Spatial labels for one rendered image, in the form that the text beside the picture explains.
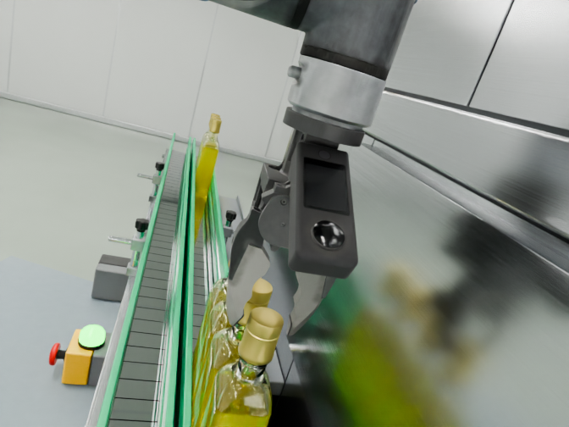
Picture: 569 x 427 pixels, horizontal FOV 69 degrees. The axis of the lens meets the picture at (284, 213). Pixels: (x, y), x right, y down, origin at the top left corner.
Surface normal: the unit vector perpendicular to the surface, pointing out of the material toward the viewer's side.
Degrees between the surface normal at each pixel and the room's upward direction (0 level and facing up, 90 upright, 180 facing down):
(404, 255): 90
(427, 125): 90
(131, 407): 0
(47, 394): 0
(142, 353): 0
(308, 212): 32
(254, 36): 90
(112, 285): 90
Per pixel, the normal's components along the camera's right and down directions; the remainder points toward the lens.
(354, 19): -0.20, 0.28
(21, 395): 0.29, -0.91
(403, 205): -0.94, -0.20
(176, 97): 0.19, 0.37
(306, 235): 0.25, -0.59
